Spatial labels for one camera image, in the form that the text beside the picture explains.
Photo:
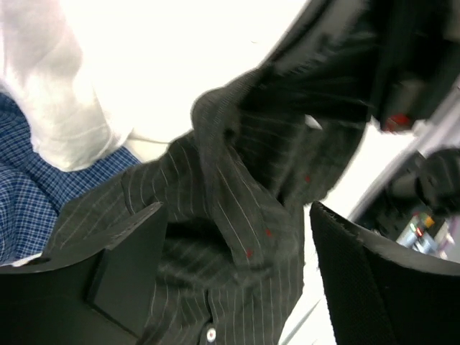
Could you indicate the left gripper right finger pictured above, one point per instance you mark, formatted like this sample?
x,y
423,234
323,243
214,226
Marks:
x,y
379,292

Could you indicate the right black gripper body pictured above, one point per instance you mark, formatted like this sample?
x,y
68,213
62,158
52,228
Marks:
x,y
418,63

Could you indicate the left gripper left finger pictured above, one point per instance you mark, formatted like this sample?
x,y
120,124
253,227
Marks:
x,y
95,292

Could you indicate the black pinstriped shirt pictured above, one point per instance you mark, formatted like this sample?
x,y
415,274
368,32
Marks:
x,y
235,187

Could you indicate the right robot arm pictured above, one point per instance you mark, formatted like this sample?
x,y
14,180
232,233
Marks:
x,y
436,181

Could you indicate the blue checkered shirt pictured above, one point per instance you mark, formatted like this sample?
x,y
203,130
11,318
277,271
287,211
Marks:
x,y
34,192

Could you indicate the white shirt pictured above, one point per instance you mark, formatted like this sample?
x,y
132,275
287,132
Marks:
x,y
44,70

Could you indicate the aluminium mounting rail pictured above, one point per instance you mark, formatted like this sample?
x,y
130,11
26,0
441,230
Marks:
x,y
380,158

